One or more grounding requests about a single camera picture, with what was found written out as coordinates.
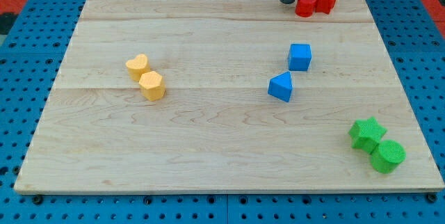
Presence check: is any red cylinder block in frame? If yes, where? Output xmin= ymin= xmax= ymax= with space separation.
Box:
xmin=295 ymin=0 xmax=317 ymax=17

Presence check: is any green cylinder block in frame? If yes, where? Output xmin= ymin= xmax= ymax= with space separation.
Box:
xmin=370 ymin=140 xmax=406 ymax=174

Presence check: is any green star block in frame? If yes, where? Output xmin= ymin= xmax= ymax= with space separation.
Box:
xmin=348 ymin=116 xmax=387 ymax=154

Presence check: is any yellow heart block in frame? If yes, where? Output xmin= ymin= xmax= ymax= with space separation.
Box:
xmin=125 ymin=54 xmax=151 ymax=81

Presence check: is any blue cube block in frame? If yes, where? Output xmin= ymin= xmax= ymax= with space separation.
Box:
xmin=288 ymin=43 xmax=312 ymax=71

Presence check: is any yellow hexagon block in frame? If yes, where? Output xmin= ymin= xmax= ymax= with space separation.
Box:
xmin=138 ymin=71 xmax=165 ymax=101

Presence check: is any blue triangle block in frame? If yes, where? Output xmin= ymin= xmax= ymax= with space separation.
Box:
xmin=268 ymin=71 xmax=293 ymax=102

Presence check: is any light wooden board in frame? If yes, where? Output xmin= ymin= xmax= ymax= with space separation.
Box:
xmin=14 ymin=0 xmax=444 ymax=195

